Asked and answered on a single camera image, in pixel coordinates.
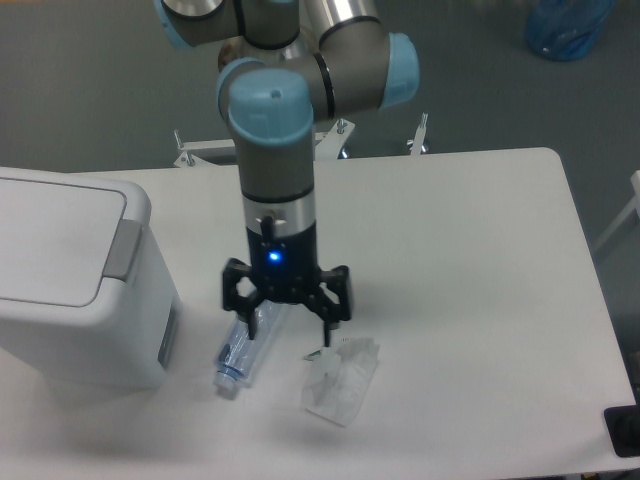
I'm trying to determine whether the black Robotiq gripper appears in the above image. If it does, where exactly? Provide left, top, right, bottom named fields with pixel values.
left=222, top=224, right=350, bottom=347

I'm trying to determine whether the white push-button trash can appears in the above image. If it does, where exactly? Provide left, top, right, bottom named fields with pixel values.
left=1, top=168, right=179, bottom=388

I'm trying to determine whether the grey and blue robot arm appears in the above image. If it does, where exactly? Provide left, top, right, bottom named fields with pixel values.
left=155, top=1, right=420, bottom=336

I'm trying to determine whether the clear crushed plastic bottle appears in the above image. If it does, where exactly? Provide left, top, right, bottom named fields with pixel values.
left=213, top=301, right=288, bottom=399

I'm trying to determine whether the crumpled white plastic pouch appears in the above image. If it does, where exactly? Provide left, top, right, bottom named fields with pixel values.
left=301, top=337, right=380, bottom=427

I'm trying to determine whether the black device at table edge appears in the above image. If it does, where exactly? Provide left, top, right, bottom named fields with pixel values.
left=604, top=405, right=639, bottom=458

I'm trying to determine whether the white pedestal base frame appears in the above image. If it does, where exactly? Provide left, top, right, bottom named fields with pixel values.
left=173, top=112, right=430, bottom=168

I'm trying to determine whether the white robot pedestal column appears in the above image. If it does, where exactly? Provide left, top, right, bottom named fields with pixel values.
left=217, top=35, right=313, bottom=72

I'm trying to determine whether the white frame at right edge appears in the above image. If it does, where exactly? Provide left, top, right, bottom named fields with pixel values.
left=592, top=170, right=639, bottom=258

